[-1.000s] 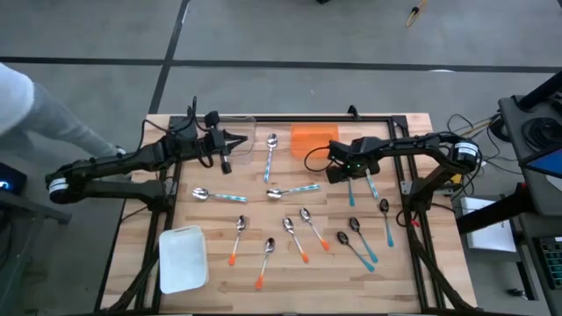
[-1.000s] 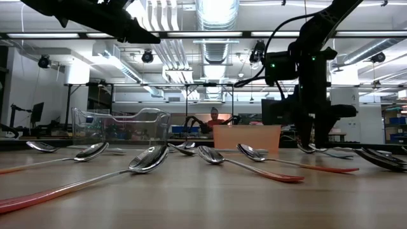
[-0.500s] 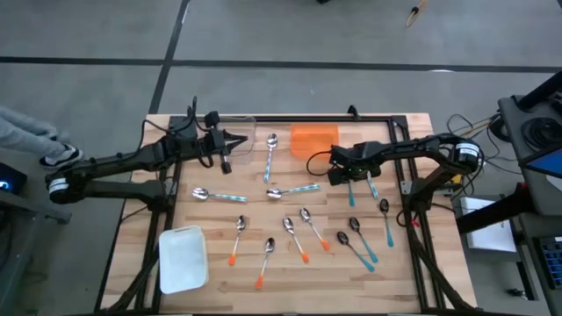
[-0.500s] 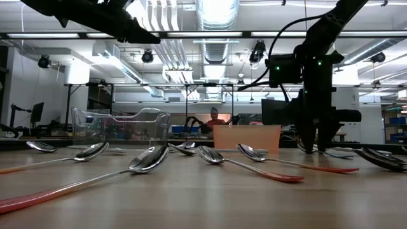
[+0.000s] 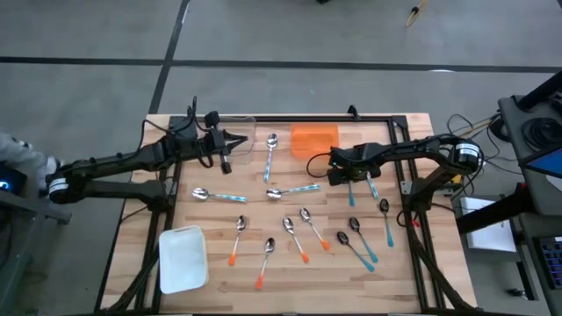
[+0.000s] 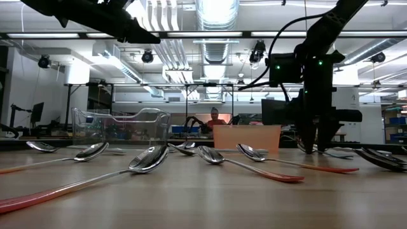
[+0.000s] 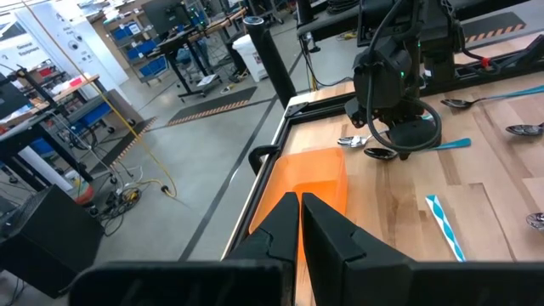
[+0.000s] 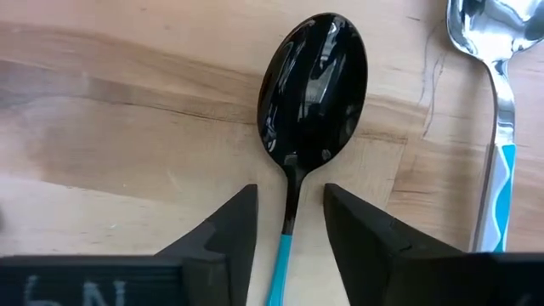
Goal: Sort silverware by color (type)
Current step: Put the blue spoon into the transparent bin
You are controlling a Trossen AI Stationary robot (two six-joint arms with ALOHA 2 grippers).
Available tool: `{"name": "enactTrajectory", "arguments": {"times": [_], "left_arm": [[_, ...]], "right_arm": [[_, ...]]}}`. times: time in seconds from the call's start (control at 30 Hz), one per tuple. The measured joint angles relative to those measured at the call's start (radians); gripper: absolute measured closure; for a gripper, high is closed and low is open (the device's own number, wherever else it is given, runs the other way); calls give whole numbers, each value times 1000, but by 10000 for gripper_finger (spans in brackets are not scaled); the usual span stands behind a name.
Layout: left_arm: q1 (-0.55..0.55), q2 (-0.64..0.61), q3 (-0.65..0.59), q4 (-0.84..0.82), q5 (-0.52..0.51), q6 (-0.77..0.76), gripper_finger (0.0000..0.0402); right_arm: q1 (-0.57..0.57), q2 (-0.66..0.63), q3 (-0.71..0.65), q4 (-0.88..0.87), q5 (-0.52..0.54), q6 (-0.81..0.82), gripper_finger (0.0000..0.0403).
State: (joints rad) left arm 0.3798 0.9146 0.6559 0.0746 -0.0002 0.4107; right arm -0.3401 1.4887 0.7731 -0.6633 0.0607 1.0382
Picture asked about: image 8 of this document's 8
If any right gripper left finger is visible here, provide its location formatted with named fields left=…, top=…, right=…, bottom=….
left=156, top=183, right=259, bottom=306

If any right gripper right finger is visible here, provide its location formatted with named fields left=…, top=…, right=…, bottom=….
left=323, top=183, right=468, bottom=306

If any silver spoon teal patterned handle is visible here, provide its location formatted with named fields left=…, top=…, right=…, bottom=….
left=445, top=0, right=544, bottom=255

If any black spoon teal handle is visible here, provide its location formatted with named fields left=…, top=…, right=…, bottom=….
left=257, top=11, right=369, bottom=306

